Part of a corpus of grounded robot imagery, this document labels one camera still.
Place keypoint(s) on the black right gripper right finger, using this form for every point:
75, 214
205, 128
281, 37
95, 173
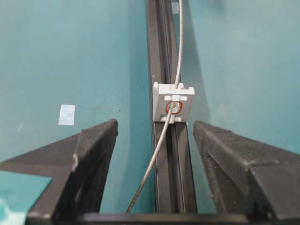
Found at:
246, 176

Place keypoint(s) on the small tape piece lower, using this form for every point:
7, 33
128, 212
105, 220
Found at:
67, 115

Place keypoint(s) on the white bracket with hole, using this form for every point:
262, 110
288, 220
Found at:
167, 97

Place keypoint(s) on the long black aluminium rail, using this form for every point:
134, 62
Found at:
173, 176

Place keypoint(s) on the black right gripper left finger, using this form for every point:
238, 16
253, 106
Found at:
59, 181

